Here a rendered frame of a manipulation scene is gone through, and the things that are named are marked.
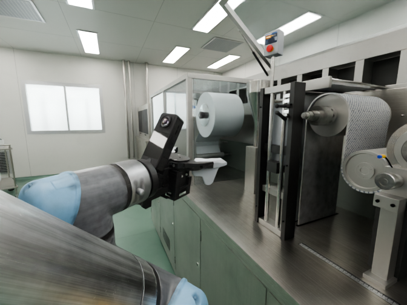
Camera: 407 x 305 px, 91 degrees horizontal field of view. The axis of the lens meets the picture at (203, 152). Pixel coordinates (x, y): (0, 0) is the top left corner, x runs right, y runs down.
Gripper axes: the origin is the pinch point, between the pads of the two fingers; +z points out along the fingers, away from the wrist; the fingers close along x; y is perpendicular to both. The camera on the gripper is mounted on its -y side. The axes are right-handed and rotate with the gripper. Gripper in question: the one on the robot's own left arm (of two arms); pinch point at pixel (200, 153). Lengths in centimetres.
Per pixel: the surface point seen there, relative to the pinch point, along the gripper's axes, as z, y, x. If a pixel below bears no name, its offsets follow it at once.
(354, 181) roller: 31.6, 5.1, 36.5
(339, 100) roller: 35.8, -18.5, 27.5
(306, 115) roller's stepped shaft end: 27.6, -12.8, 19.8
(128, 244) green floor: 83, 142, -128
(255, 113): 68, -11, -9
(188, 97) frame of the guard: 58, -16, -48
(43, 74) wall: 168, -39, -526
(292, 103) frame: 27.3, -16.0, 15.2
